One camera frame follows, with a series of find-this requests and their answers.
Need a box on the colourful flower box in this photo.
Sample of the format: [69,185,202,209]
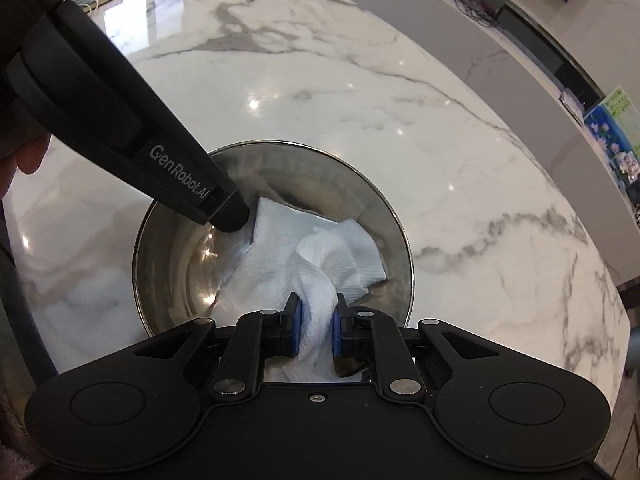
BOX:
[582,85,640,190]

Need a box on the blue stainless steel bowl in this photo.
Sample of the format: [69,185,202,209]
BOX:
[131,139,415,342]

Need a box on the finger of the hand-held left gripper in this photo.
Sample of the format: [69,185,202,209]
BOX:
[209,183,251,234]

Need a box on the white paper towel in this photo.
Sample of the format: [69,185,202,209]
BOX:
[215,197,389,384]

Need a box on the black cable bundle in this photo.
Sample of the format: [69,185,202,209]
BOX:
[450,0,503,27]

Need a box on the person's left hand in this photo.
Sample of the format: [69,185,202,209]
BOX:
[0,132,51,202]

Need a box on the black electric fireplace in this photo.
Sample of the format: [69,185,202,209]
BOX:
[499,2,607,107]

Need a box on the small white box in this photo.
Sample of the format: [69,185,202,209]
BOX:
[558,88,584,122]

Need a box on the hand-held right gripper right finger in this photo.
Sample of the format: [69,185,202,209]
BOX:
[331,294,503,402]

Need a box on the person's purple fuzzy garment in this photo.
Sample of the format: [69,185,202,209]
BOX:
[0,385,46,480]

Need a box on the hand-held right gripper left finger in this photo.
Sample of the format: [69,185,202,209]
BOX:
[134,292,303,403]

